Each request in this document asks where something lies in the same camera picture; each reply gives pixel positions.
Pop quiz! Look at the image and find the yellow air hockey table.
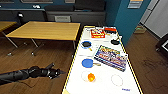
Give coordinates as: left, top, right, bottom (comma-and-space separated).
61, 24, 144, 94

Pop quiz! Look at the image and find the yellow framed pillar sign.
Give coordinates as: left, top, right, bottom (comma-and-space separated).
128, 0, 144, 9

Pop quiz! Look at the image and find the orange fruit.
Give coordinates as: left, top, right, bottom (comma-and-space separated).
87, 73, 96, 83

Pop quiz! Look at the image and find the black wheeled cart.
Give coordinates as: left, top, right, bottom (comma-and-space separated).
156, 33, 168, 60

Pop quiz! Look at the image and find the brown cardboard box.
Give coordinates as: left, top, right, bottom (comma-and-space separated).
134, 24, 147, 35

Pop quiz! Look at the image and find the black plastic bowl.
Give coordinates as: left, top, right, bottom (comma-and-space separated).
110, 39, 121, 46

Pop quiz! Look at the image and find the red snack packet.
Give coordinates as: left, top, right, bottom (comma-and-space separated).
90, 28, 106, 39

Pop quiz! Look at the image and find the dark grey sofa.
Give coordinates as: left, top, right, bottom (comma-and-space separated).
0, 8, 48, 24
44, 0, 108, 24

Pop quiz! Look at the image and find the red black game box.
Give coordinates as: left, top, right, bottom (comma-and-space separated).
103, 26, 118, 35

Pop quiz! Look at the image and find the colourful board game box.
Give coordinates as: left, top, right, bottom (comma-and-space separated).
93, 44, 129, 72

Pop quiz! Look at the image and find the blue plastic bowl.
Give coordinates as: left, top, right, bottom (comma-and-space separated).
81, 58, 96, 69

